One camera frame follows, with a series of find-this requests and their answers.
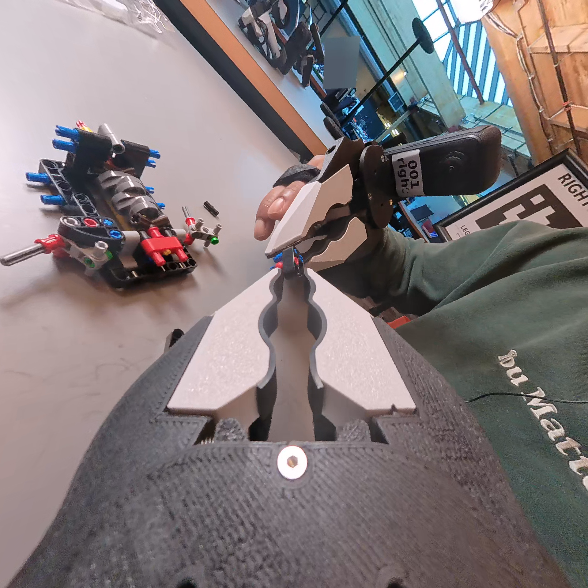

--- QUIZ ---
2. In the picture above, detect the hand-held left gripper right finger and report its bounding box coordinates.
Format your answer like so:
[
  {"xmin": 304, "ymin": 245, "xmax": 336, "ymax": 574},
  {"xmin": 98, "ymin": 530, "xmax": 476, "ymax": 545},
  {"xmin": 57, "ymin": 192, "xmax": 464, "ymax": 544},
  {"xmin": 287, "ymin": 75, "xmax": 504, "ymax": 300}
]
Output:
[{"xmin": 301, "ymin": 268, "xmax": 417, "ymax": 424}]

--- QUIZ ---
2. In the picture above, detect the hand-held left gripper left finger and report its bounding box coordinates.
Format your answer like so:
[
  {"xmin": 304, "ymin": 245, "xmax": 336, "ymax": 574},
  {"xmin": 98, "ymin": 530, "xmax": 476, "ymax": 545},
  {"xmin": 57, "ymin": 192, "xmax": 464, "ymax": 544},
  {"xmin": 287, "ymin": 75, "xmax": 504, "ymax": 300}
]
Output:
[{"xmin": 167, "ymin": 269, "xmax": 282, "ymax": 422}]

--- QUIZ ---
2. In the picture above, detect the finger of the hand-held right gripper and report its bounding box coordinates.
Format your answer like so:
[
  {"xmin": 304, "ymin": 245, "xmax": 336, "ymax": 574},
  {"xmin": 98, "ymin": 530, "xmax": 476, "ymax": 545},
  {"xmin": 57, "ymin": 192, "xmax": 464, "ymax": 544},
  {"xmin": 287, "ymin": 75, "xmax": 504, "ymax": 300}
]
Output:
[
  {"xmin": 265, "ymin": 164, "xmax": 356, "ymax": 258},
  {"xmin": 303, "ymin": 216, "xmax": 370, "ymax": 274}
]

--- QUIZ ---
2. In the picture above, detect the small black blue-pinned lego piece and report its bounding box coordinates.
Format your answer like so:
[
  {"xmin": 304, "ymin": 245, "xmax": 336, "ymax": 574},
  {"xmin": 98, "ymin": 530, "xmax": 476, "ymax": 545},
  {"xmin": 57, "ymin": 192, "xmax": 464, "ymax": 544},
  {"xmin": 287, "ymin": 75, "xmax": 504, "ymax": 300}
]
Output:
[{"xmin": 273, "ymin": 246, "xmax": 306, "ymax": 281}]

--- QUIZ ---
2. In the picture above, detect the lego chassis assembly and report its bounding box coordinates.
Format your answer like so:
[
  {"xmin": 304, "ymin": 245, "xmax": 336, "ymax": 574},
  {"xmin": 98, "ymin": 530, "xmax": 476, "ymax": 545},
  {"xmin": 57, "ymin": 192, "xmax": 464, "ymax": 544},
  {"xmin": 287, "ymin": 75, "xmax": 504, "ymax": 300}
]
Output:
[{"xmin": 0, "ymin": 120, "xmax": 225, "ymax": 289}]

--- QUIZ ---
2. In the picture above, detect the person's right forearm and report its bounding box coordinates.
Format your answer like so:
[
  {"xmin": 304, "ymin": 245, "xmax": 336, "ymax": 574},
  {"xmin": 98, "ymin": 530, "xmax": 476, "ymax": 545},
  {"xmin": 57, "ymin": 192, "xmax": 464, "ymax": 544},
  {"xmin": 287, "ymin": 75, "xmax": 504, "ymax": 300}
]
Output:
[{"xmin": 317, "ymin": 220, "xmax": 588, "ymax": 322}]

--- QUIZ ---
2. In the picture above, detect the person's right hand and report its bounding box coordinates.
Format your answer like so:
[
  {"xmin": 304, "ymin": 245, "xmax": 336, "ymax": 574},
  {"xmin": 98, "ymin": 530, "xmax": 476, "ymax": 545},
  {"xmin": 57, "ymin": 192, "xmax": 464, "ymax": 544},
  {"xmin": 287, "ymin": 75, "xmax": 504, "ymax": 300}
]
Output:
[{"xmin": 254, "ymin": 181, "xmax": 320, "ymax": 242}]

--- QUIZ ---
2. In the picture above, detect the black disc on pole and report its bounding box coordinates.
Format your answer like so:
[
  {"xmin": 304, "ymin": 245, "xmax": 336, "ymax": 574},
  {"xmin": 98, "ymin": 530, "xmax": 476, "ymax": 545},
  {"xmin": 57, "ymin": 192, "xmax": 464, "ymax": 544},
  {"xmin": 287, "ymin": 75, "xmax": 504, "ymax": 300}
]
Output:
[{"xmin": 362, "ymin": 17, "xmax": 435, "ymax": 103}]

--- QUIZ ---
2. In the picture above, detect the neighbouring wooden desk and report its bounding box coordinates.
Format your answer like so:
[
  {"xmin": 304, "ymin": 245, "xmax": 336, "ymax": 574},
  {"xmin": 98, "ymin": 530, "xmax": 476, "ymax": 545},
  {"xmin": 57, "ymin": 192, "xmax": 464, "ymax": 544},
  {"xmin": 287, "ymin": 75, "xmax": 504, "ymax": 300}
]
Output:
[{"xmin": 154, "ymin": 0, "xmax": 331, "ymax": 159}]

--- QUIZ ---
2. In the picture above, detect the wooden rack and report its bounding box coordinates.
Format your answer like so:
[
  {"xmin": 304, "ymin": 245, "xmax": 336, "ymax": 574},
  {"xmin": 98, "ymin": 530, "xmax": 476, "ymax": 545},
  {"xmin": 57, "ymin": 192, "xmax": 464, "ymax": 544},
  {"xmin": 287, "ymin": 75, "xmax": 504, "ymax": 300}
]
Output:
[{"xmin": 480, "ymin": 0, "xmax": 588, "ymax": 161}]

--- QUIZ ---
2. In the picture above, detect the black and white device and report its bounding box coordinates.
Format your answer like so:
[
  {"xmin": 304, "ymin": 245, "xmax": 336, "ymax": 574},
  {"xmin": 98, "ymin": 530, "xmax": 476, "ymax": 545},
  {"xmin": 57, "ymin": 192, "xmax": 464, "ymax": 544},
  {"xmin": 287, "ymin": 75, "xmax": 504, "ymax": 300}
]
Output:
[
  {"xmin": 238, "ymin": 0, "xmax": 282, "ymax": 60},
  {"xmin": 279, "ymin": 21, "xmax": 328, "ymax": 88}
]

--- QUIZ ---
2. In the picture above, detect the person's green sweatshirt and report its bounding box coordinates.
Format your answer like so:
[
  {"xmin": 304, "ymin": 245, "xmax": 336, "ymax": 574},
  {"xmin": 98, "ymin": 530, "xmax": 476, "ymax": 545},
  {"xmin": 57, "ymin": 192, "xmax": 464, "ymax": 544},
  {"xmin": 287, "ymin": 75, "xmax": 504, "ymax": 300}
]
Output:
[{"xmin": 395, "ymin": 276, "xmax": 588, "ymax": 588}]

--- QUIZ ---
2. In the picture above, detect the clear plastic bag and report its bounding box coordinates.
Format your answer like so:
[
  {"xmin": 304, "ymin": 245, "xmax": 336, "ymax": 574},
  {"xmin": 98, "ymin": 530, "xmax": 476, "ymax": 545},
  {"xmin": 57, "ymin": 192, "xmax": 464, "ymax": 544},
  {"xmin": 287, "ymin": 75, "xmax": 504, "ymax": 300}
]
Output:
[{"xmin": 87, "ymin": 0, "xmax": 173, "ymax": 37}]

